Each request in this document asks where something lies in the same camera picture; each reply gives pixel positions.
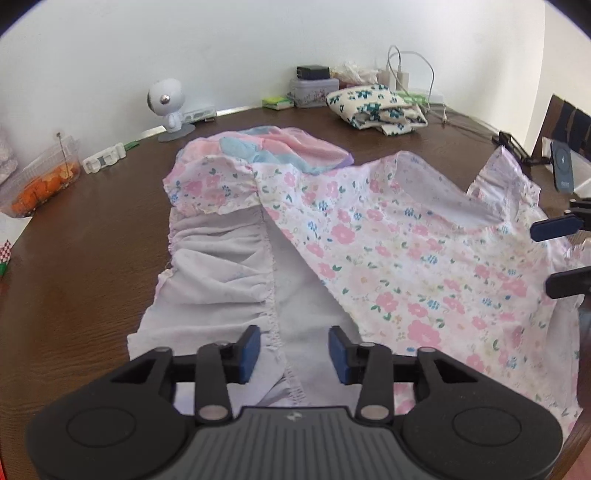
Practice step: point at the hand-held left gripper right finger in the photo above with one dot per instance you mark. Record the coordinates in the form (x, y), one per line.
(339, 355)

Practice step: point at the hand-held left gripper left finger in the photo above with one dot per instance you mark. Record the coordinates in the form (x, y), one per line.
(249, 355)

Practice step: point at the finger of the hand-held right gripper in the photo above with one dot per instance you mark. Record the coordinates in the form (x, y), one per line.
(568, 281)
(554, 227)

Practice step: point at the pink floral dress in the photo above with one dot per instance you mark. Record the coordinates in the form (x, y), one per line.
(369, 254)

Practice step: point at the dark wooden chair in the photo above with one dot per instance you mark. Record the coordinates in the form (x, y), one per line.
(565, 120)

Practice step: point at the white power strip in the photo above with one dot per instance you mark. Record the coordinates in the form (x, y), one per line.
(104, 159)
(434, 97)

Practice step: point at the green packet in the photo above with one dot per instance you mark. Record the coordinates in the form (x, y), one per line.
(413, 98)

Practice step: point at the white plug charger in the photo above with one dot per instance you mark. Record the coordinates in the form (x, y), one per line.
(402, 79)
(385, 77)

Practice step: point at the pastel pink blue garment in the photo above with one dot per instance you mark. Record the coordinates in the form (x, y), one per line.
(300, 143)

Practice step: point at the folded cream teal-flower cloth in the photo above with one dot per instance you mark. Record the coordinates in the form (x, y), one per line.
(369, 106)

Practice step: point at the small silver device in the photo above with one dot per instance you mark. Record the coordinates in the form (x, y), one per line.
(201, 114)

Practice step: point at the crumpled white plastic bag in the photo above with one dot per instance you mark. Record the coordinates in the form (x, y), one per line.
(353, 73)

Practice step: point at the green notepad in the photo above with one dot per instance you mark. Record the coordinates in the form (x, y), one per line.
(277, 102)

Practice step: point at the red checked paper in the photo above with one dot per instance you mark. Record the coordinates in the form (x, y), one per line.
(9, 249)

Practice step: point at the grey tin box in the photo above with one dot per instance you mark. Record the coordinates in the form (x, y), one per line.
(314, 92)

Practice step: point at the clear container with oranges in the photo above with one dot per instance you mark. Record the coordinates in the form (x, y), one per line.
(41, 184)

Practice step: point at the white robot-shaped figure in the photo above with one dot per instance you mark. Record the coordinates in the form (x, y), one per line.
(166, 97)

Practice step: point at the small black box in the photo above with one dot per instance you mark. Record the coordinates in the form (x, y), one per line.
(313, 72)

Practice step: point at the white textured cloth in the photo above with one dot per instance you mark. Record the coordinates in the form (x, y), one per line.
(7, 157)

